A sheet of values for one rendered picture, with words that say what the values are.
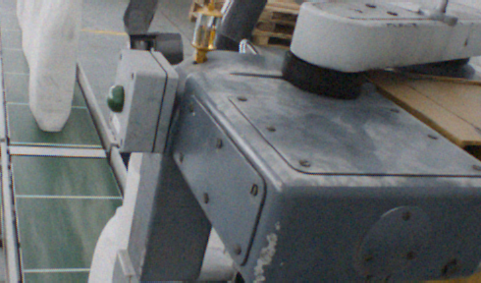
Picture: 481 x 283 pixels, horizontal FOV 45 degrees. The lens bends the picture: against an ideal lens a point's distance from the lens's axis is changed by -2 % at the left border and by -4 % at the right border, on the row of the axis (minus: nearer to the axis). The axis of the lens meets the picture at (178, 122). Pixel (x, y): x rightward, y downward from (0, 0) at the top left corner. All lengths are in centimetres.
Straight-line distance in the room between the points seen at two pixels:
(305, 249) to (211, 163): 12
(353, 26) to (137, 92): 22
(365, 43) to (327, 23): 5
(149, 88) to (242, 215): 19
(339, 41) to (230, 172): 19
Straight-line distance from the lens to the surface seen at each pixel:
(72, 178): 231
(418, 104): 68
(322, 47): 60
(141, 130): 60
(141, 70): 58
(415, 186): 48
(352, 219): 46
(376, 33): 63
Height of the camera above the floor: 151
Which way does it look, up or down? 22 degrees down
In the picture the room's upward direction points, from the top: 12 degrees clockwise
